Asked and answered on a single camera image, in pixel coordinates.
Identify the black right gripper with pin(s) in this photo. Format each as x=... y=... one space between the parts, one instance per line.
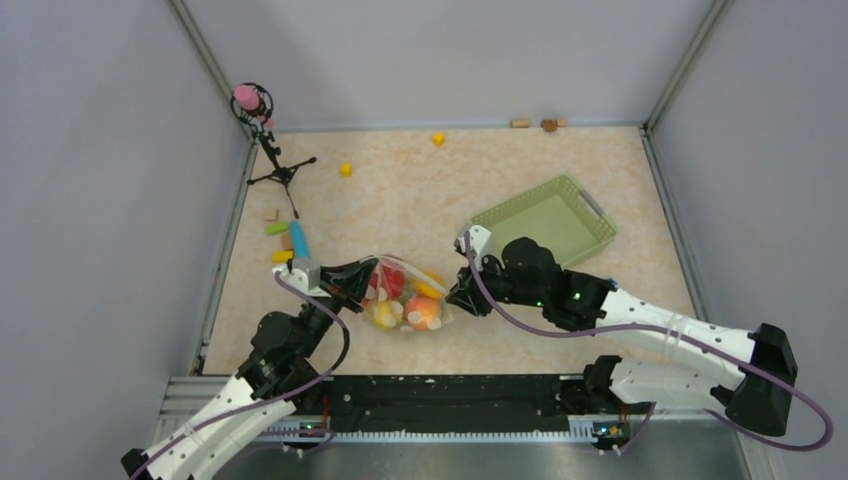
x=468 y=294

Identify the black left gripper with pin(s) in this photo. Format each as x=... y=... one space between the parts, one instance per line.
x=354 y=279

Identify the red bell pepper toy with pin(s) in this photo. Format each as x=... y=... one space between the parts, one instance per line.
x=387 y=282

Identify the yellow pear toy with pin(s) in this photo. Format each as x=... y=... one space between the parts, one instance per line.
x=386 y=314

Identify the clear dotted zip top bag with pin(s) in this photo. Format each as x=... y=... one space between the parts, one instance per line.
x=411 y=271

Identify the peach toy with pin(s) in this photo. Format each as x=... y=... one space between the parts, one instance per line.
x=423 y=313

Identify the orange mango toy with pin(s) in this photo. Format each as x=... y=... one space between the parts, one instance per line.
x=429 y=285

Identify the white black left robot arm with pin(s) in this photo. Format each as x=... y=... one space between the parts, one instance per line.
x=265 y=387

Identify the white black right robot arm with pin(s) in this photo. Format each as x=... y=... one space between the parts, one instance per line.
x=726 y=370

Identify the blue cylinder toy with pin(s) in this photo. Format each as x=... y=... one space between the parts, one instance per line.
x=299 y=243

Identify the brown wooden block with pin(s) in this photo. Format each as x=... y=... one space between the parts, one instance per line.
x=287 y=243

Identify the yellow block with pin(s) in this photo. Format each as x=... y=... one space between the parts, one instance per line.
x=282 y=256

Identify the green block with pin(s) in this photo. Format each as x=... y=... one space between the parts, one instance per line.
x=276 y=228

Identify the yellow cube near tripod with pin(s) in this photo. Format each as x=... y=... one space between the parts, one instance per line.
x=346 y=169

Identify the green perforated plastic basket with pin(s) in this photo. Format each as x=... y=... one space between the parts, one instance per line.
x=559 y=215

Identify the brown wooden piece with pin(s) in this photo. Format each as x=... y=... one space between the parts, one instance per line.
x=549 y=125

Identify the black tripod microphone stand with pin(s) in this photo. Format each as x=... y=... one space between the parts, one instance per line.
x=260 y=124

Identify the pink foam microphone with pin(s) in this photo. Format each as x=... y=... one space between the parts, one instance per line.
x=246 y=97

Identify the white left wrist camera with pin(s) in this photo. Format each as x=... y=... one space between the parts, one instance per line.
x=302 y=275

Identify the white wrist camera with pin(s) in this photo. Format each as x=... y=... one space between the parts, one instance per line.
x=476 y=240
x=302 y=275

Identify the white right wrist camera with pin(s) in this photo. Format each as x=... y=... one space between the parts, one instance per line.
x=476 y=240

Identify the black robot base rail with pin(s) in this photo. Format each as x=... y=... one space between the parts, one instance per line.
x=481 y=408

